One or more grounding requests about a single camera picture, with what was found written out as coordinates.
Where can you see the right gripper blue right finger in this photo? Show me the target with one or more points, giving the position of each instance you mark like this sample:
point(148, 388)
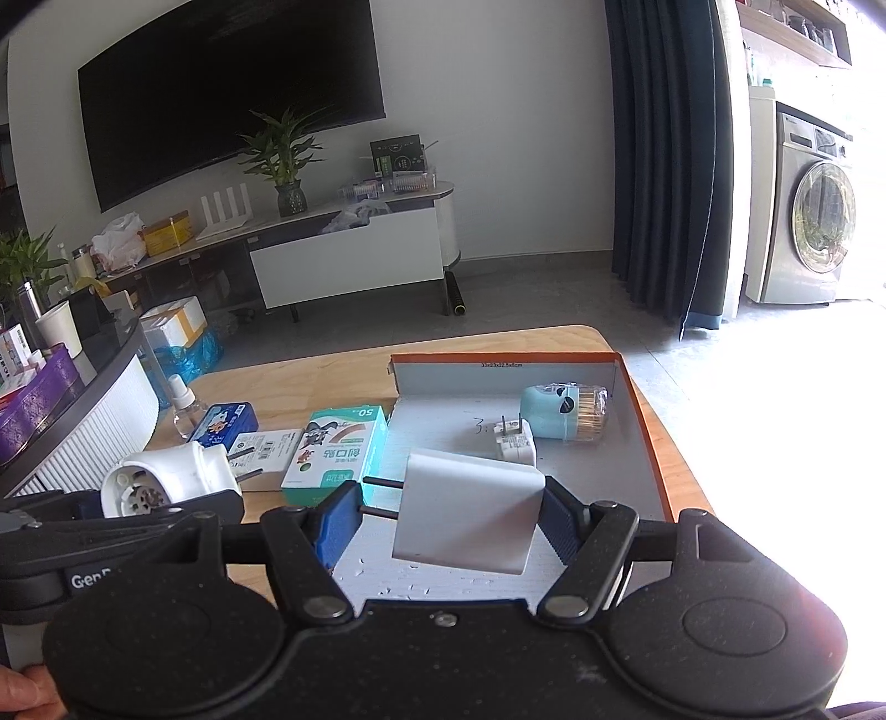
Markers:
point(564, 519)

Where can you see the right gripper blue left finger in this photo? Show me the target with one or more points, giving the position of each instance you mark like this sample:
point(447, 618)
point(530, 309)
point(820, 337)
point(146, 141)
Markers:
point(337, 520)

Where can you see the teal bandage box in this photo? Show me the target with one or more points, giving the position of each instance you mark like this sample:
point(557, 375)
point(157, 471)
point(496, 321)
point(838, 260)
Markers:
point(336, 445)

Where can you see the white folding-prong charger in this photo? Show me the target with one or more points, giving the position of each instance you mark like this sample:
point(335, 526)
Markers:
point(515, 441)

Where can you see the white cardboard box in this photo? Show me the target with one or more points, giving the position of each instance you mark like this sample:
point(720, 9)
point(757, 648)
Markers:
point(259, 459)

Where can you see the white square charger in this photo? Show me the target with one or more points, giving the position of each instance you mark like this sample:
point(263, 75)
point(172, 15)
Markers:
point(464, 511)

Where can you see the light blue toothpick holder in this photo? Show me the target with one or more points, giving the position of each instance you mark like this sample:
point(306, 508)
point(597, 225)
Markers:
point(567, 412)

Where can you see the blue floss pick box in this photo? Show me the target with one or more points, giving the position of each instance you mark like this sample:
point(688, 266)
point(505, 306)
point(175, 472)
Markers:
point(222, 423)

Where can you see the clear liquid refill bottle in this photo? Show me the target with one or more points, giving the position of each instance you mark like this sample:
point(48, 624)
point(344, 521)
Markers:
point(188, 410)

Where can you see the left hand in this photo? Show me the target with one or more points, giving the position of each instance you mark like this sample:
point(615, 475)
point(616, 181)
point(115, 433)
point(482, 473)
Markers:
point(30, 694)

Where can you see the orange white cardboard tray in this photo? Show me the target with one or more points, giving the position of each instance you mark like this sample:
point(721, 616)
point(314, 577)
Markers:
point(450, 403)

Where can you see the white ribbed round cabinet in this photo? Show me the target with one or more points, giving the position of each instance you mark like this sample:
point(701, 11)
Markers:
point(113, 414)

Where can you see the purple storage box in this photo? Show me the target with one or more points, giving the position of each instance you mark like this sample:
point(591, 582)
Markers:
point(41, 401)

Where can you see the blue plastic bag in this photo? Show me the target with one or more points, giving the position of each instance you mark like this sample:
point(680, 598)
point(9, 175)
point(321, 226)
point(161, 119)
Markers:
point(192, 362)

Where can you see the white paper cup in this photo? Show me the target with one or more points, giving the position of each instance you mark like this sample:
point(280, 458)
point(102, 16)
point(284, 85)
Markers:
point(57, 327)

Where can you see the cardboard box on floor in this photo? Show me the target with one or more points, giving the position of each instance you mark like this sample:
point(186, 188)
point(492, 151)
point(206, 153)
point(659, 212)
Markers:
point(176, 324)

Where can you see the white TV console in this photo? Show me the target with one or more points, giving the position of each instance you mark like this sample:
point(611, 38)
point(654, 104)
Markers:
point(296, 260)

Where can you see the white plastic bag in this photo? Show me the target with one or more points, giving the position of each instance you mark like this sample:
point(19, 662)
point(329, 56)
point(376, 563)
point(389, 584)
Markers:
point(120, 246)

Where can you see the white router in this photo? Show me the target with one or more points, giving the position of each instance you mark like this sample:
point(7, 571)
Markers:
point(225, 211)

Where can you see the yellow box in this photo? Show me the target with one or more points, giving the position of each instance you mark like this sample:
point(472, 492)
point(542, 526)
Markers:
point(167, 234)

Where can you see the black green display box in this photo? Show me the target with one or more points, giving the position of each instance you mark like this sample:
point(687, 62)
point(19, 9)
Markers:
point(400, 154)

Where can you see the potted bamboo plant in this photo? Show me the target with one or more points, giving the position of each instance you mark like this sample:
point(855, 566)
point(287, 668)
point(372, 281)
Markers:
point(279, 151)

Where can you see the washing machine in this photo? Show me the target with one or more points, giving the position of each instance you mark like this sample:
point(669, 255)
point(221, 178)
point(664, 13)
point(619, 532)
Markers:
point(803, 204)

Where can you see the dark blue curtain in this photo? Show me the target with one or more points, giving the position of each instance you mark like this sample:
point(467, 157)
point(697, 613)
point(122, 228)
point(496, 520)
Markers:
point(674, 151)

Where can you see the black television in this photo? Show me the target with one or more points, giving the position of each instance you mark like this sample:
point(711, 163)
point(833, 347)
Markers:
point(184, 91)

